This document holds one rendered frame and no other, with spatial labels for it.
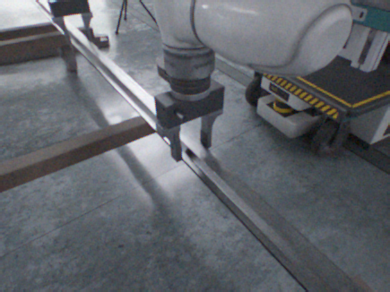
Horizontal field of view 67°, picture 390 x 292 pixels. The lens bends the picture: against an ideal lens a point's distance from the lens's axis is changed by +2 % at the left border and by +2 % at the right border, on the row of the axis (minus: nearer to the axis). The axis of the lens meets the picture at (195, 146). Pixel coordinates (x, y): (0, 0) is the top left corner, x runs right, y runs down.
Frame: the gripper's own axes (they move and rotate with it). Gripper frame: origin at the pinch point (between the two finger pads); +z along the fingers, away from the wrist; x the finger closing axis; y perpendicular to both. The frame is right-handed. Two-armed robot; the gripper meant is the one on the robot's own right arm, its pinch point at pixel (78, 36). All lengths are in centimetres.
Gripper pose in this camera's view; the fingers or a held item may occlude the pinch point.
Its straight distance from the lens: 129.4
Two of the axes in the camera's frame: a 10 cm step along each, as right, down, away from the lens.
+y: 5.6, 5.3, -6.4
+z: 0.1, 7.6, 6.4
